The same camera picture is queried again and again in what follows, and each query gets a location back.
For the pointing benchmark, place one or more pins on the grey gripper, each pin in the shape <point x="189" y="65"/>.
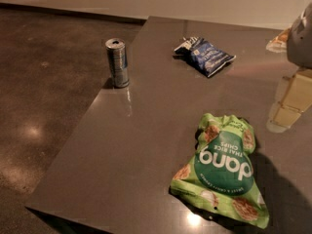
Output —
<point x="301" y="39"/>

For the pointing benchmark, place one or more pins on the green rice chip bag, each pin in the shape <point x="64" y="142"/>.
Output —
<point x="219" y="178"/>

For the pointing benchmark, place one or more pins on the orange snack bag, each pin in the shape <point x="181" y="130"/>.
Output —
<point x="279" y="43"/>

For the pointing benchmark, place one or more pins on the blue chip bag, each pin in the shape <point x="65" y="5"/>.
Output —
<point x="203" y="55"/>

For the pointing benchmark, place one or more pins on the silver redbull can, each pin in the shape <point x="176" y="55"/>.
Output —
<point x="117" y="57"/>

